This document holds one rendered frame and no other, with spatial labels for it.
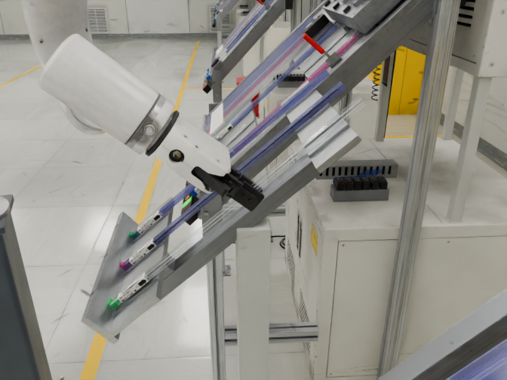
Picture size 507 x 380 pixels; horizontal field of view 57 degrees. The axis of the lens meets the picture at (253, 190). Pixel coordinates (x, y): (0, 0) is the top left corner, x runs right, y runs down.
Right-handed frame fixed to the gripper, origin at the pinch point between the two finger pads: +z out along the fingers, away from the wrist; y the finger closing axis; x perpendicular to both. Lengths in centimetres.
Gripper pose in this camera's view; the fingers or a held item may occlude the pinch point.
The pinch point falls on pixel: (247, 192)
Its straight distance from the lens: 69.8
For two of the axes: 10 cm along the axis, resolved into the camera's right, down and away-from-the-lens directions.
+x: -6.3, 7.2, 2.8
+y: -0.9, -4.2, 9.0
